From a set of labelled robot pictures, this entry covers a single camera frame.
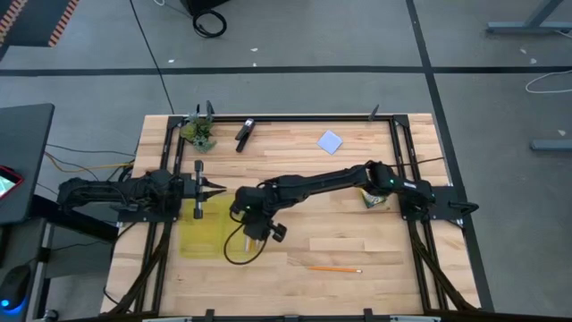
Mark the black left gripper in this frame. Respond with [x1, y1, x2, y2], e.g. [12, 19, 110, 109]
[179, 160, 227, 220]

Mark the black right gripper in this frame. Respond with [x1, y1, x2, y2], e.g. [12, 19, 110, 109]
[230, 186, 288, 243]

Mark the orange wooden pencil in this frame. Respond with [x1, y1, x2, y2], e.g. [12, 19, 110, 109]
[307, 266, 364, 275]

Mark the pale sticky note pad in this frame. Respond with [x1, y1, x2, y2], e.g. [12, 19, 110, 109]
[315, 129, 344, 156]

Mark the crayon box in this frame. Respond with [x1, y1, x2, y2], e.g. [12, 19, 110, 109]
[359, 187, 387, 209]

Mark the yellow-green translucent pencil case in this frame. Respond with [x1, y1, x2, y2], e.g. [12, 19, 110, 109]
[178, 194, 265, 259]

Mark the small green artificial plant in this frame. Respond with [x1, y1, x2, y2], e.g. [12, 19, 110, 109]
[180, 112, 218, 154]

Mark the black stapler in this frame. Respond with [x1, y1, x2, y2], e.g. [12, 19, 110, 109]
[234, 117, 257, 154]

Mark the dark grey desk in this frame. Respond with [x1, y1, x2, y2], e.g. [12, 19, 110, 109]
[0, 103, 55, 225]

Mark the phone in red case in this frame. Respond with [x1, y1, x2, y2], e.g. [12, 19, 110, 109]
[0, 165, 26, 200]

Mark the black computer mouse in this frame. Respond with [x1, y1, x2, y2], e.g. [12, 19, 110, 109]
[0, 264, 32, 314]

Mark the black mat with orange stripes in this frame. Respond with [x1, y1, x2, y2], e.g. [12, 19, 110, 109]
[0, 0, 80, 48]

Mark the grey table foot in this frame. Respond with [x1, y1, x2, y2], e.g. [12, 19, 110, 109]
[530, 139, 572, 151]

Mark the grey table leg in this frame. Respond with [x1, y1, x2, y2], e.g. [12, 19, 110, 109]
[485, 0, 572, 36]

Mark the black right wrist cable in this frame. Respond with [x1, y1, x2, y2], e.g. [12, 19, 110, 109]
[223, 209, 269, 266]

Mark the black cable bundle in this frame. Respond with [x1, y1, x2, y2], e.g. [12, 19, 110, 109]
[106, 221, 173, 314]
[408, 218, 477, 312]

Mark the black aluminium table frame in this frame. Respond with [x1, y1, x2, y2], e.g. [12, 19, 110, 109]
[116, 114, 482, 322]

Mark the yellow cable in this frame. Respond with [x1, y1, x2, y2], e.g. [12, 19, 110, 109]
[43, 151, 135, 174]

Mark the thin black floor cable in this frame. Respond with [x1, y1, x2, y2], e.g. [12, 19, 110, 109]
[129, 0, 175, 115]

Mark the coiled black floor cable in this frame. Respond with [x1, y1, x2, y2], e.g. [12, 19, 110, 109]
[191, 8, 228, 39]

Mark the white floor cable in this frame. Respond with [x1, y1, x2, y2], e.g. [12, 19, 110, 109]
[525, 69, 572, 95]

